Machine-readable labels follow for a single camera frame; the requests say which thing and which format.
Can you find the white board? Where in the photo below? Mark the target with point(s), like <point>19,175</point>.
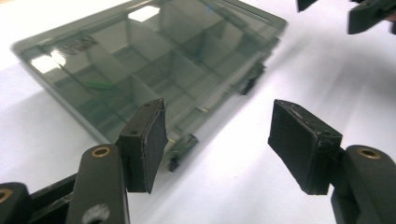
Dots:
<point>311,71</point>

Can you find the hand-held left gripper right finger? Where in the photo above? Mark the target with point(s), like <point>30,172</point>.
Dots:
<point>305,146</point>

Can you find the translucent grey compartment box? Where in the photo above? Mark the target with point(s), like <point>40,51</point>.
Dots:
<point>162,56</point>

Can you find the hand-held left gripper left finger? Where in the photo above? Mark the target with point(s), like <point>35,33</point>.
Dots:
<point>141,149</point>

